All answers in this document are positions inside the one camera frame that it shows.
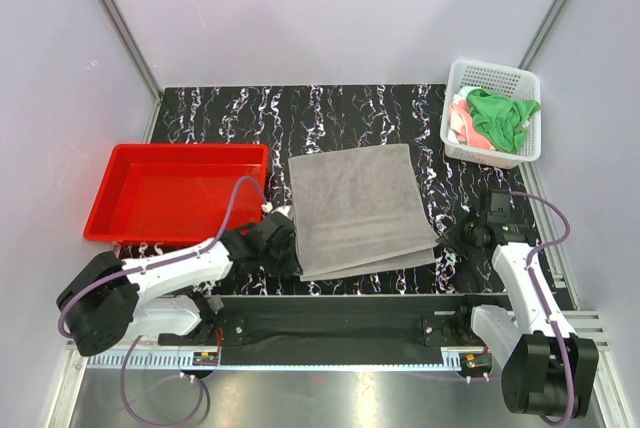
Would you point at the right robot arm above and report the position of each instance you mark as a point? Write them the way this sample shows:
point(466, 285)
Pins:
point(547, 369)

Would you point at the white towel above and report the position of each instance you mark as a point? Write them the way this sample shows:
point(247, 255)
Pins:
point(462, 94)

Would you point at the right aluminium frame post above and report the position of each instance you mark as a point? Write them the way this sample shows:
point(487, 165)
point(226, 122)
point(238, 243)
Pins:
point(542, 33)

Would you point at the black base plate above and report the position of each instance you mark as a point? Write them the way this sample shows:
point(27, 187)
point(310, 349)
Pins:
point(334, 330)

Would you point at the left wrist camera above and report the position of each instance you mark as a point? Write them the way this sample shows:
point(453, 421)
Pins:
point(268, 209)

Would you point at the white plastic basket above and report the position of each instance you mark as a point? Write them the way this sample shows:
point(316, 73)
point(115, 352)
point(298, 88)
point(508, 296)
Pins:
point(512, 82)

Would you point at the grey towel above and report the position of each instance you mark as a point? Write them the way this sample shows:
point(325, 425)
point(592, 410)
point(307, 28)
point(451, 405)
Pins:
point(357, 212)

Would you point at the green towel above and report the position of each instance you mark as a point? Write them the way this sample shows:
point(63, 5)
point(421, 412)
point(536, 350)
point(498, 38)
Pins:
point(500, 119)

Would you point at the red plastic tray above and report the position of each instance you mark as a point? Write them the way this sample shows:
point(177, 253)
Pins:
point(177, 194)

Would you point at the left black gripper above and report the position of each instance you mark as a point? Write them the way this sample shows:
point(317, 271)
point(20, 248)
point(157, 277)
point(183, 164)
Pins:
point(291, 266)

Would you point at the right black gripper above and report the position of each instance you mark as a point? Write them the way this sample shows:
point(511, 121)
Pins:
point(453, 239)

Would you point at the left aluminium frame post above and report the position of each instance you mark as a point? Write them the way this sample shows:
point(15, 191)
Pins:
point(131, 47)

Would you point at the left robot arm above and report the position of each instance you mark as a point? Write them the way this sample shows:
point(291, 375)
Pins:
point(112, 300)

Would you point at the aluminium frame post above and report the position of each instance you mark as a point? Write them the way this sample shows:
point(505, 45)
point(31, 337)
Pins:
point(131, 47)
point(542, 33)

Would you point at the pink towel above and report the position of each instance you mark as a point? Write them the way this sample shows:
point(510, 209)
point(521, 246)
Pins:
point(462, 130)

